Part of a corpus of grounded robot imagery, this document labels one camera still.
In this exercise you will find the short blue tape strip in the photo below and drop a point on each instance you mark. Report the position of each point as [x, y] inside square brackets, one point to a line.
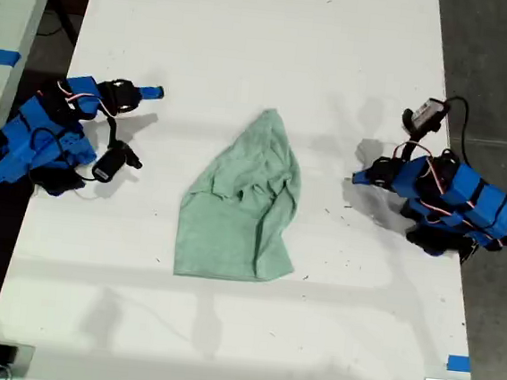
[459, 363]

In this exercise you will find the pale green t-shirt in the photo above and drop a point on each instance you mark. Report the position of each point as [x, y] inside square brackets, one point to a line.
[233, 215]

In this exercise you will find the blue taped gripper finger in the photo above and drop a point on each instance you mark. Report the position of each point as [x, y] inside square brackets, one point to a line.
[151, 91]
[363, 177]

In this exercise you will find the black camera box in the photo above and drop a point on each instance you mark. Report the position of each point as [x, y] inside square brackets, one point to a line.
[427, 112]
[108, 165]

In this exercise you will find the white side table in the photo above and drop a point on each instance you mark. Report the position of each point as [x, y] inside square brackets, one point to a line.
[11, 5]

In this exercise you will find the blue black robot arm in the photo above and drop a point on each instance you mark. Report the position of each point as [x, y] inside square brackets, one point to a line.
[472, 200]
[38, 142]

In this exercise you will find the short black camera stalk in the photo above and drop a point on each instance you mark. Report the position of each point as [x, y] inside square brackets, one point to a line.
[414, 145]
[113, 131]

